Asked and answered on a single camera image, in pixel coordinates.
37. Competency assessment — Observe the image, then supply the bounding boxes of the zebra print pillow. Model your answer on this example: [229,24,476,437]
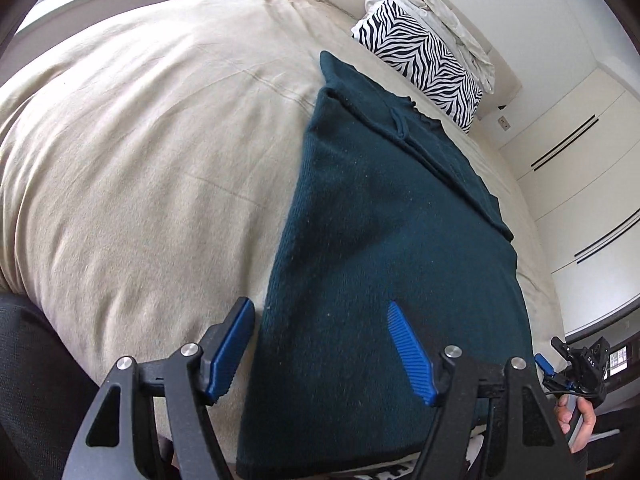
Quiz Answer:
[352,0,484,131]

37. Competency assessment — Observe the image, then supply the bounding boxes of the crumpled white pillow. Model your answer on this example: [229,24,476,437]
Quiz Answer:
[400,0,496,94]

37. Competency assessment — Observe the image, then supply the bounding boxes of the person's right hand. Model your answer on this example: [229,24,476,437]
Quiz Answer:
[554,394,597,454]

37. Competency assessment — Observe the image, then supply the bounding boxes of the white wardrobe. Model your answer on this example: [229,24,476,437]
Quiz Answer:
[500,68,639,336]

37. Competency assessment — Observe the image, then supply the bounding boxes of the wall power socket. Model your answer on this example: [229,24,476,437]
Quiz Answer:
[498,116,511,131]

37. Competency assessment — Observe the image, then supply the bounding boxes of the dark teal knit sweater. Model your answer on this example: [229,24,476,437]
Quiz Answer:
[236,52,533,479]

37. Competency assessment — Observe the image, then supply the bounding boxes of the beige bed sheet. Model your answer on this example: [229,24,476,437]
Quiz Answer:
[0,0,566,466]

